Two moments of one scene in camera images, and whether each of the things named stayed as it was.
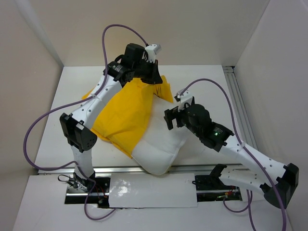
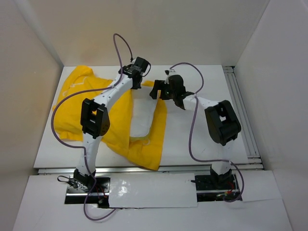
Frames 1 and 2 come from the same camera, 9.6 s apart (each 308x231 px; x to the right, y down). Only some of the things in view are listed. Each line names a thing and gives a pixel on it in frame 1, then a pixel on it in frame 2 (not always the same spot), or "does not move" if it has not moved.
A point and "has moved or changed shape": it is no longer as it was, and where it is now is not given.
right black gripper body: x=181 y=117 → x=166 y=92
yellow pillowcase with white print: x=121 y=120 has moved or changed shape
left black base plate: x=99 y=195 does not move
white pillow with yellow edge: x=160 y=146 → x=143 y=111
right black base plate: x=210 y=188 does not move
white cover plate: x=149 y=190 does not move
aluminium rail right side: x=240 y=106 does not move
